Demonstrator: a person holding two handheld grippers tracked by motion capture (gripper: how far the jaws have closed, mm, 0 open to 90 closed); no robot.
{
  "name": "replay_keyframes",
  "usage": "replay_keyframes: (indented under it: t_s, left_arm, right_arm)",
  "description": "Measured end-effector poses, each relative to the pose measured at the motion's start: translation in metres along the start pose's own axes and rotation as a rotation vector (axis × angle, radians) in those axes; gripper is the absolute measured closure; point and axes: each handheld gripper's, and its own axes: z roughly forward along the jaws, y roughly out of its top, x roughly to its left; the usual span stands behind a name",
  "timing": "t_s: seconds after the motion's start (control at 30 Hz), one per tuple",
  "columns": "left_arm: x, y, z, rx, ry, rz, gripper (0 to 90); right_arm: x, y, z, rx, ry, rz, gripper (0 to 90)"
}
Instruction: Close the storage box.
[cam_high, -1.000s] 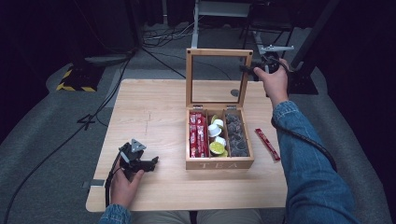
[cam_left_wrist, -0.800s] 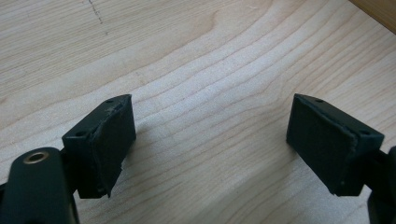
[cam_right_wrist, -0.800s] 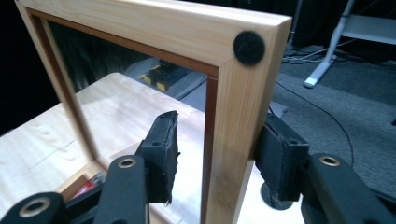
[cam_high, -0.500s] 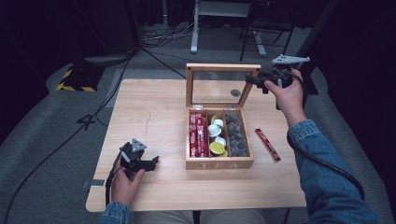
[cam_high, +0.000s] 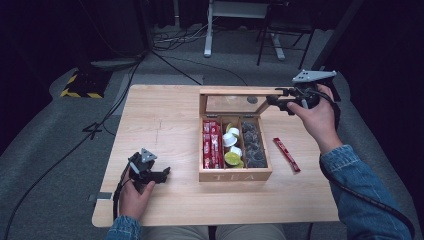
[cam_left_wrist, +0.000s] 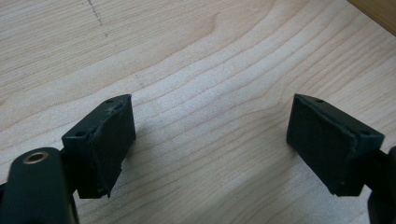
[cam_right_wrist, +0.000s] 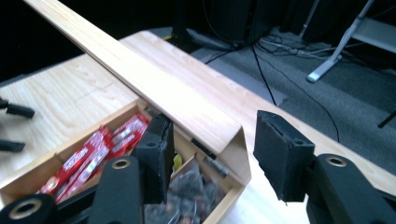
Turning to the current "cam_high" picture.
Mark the stack of red sachets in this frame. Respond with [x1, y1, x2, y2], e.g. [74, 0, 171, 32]
[202, 119, 225, 170]

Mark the thin black floor cable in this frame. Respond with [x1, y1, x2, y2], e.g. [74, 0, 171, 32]
[164, 53, 248, 87]

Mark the wooden tea box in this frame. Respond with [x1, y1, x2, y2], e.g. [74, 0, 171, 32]
[198, 87, 284, 183]

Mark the person's right leg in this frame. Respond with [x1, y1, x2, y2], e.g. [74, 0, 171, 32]
[215, 223, 288, 240]

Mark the person's left leg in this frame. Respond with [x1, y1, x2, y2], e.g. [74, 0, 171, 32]
[141, 224, 210, 240]

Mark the single red stick packet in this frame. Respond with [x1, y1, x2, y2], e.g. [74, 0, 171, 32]
[273, 137, 302, 173]

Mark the bundle of floor cables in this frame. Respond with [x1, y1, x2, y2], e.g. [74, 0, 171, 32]
[153, 23, 209, 52]

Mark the person's left hand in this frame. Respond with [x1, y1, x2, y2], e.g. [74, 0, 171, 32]
[118, 179, 157, 222]

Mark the thick black floor cable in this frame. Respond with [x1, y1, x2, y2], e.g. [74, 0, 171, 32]
[151, 49, 203, 86]

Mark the person's right hand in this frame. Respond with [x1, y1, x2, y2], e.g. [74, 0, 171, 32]
[286, 83, 344, 155]

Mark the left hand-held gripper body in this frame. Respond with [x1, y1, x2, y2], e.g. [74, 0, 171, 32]
[127, 148, 158, 193]

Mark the grey flat stand foot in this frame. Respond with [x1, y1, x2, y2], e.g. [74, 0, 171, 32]
[90, 57, 143, 70]

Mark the pile of dark wrapped pods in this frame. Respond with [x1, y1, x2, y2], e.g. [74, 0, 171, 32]
[241, 120, 269, 169]

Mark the black metal chair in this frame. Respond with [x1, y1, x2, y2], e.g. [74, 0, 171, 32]
[255, 0, 316, 70]

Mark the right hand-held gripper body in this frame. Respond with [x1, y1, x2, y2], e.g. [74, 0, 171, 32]
[291, 69, 338, 111]

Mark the long black floor cable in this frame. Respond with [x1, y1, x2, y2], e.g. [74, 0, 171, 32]
[2, 54, 143, 240]

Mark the white desk frame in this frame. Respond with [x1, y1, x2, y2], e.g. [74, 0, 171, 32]
[203, 0, 287, 62]

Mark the person's leg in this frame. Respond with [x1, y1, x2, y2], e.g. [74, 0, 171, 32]
[141, 224, 210, 240]
[215, 223, 288, 240]

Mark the slanted grey pole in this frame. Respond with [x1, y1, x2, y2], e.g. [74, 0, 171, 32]
[311, 0, 366, 73]

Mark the grey tape strip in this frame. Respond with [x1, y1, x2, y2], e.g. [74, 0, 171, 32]
[88, 191, 113, 202]

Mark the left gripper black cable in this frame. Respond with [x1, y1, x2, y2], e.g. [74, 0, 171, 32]
[112, 163, 133, 221]

